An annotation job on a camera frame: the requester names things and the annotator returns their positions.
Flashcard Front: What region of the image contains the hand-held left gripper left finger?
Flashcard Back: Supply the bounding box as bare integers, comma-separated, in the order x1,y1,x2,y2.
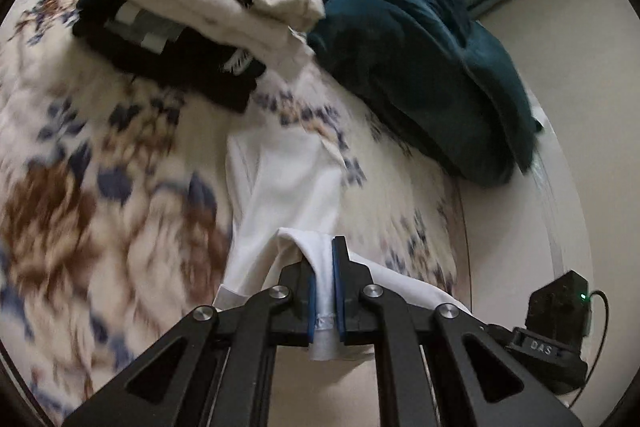
62,258,318,427

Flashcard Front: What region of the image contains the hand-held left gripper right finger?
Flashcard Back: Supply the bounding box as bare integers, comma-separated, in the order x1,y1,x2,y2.
331,236,585,427

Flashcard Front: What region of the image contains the white t-shirt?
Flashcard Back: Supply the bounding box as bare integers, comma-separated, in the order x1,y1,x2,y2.
215,127,474,363

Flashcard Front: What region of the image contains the white headboard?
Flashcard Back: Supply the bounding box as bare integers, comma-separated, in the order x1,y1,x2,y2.
457,107,597,324

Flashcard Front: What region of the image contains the bed with floral quilt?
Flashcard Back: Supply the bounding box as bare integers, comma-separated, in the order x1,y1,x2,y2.
0,0,472,423

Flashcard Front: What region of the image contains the dark teal plush blanket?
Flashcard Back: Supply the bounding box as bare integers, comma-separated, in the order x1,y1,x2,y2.
306,0,545,187

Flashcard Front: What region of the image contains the cream folded garment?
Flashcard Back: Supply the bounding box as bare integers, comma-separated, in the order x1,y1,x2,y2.
102,0,317,80

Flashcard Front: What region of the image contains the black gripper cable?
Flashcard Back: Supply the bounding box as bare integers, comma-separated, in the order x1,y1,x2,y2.
569,289,611,409

